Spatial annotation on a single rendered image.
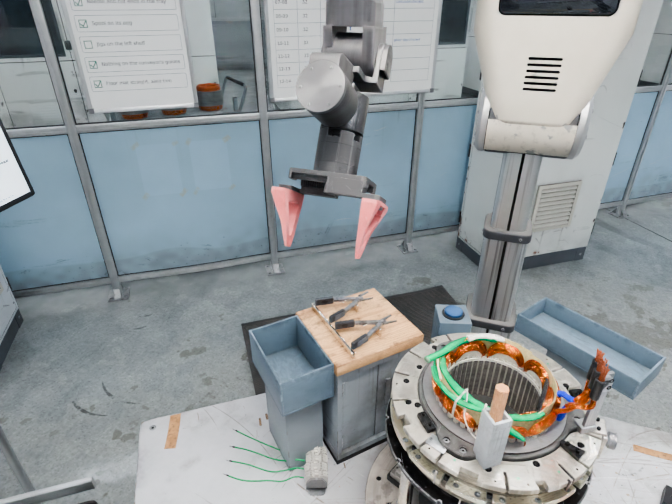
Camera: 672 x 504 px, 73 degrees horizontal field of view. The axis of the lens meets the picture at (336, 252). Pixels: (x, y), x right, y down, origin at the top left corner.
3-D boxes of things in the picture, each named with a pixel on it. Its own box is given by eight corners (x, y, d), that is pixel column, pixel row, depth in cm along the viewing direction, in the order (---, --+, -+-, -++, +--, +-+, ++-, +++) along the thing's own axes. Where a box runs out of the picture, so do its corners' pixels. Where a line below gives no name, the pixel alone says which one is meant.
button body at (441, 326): (457, 405, 112) (472, 324, 99) (428, 404, 112) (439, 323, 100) (452, 384, 118) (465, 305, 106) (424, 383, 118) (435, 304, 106)
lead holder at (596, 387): (594, 402, 60) (601, 384, 58) (570, 381, 63) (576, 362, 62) (615, 395, 61) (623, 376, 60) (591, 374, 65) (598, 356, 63)
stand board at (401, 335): (336, 377, 85) (336, 367, 83) (295, 320, 99) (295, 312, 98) (423, 343, 93) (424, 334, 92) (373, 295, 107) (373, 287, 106)
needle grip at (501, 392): (497, 427, 59) (505, 394, 56) (485, 419, 60) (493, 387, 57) (503, 420, 60) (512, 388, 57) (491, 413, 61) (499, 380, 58)
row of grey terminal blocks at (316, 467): (328, 495, 92) (327, 482, 90) (304, 495, 92) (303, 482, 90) (327, 452, 100) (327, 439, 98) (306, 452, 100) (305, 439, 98)
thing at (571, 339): (620, 455, 100) (666, 357, 86) (595, 482, 94) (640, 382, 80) (520, 387, 117) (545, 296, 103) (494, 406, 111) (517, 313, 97)
